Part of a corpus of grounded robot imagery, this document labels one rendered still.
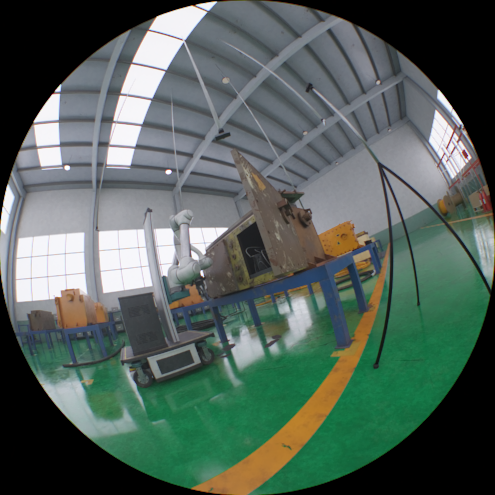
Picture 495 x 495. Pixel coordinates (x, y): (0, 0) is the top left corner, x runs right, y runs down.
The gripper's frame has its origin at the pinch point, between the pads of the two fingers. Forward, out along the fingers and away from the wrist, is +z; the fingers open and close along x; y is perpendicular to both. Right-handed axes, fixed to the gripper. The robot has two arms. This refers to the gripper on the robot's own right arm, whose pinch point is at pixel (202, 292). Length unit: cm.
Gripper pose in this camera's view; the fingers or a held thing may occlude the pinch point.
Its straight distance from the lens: 199.6
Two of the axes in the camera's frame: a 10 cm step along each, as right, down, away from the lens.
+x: 6.2, -3.6, -7.0
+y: -7.3, 0.7, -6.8
